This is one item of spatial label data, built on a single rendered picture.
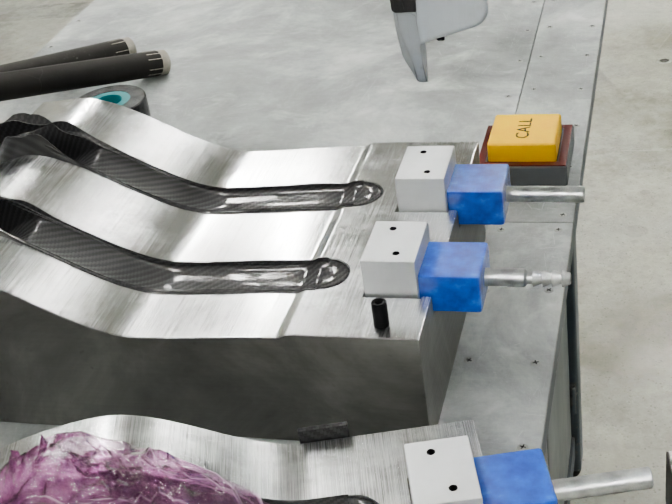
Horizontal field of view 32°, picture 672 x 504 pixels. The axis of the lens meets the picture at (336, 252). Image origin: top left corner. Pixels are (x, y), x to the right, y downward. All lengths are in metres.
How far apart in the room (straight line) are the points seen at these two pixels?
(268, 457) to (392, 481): 0.08
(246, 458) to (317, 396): 0.09
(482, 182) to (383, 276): 0.13
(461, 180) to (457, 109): 0.35
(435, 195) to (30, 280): 0.29
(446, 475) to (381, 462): 0.06
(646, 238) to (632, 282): 0.16
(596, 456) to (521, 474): 1.30
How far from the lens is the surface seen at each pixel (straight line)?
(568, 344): 1.74
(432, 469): 0.64
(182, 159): 0.97
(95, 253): 0.86
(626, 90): 3.09
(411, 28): 0.76
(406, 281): 0.75
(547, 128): 1.07
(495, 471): 0.66
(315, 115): 1.23
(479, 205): 0.84
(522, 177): 1.05
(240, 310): 0.78
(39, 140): 0.94
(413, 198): 0.85
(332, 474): 0.69
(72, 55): 1.41
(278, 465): 0.70
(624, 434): 1.99
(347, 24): 1.45
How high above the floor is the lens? 1.32
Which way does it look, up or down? 32 degrees down
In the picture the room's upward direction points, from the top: 9 degrees counter-clockwise
